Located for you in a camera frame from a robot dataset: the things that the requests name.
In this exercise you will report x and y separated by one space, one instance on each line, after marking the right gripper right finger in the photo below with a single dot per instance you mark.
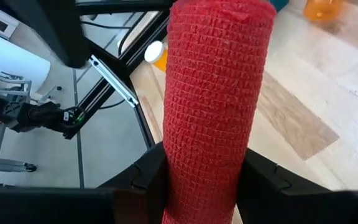
269 193

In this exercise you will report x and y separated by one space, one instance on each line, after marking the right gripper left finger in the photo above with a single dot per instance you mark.
141 186

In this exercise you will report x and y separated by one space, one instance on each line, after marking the red bandage roll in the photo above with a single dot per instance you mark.
213 109

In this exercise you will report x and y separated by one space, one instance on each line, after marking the orange pill bottle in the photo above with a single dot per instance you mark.
154 52
322 11

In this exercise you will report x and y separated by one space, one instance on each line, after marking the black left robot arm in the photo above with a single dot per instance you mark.
26 113

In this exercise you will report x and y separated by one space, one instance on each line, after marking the teal plastic bin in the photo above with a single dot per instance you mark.
278 3

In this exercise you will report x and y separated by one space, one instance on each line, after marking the grey metal cart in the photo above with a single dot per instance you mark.
2 165

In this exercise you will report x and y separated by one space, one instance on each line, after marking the silver aluminium rail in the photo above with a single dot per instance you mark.
113 81

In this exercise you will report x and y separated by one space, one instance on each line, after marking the black aluminium table frame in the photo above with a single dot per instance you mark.
57 31

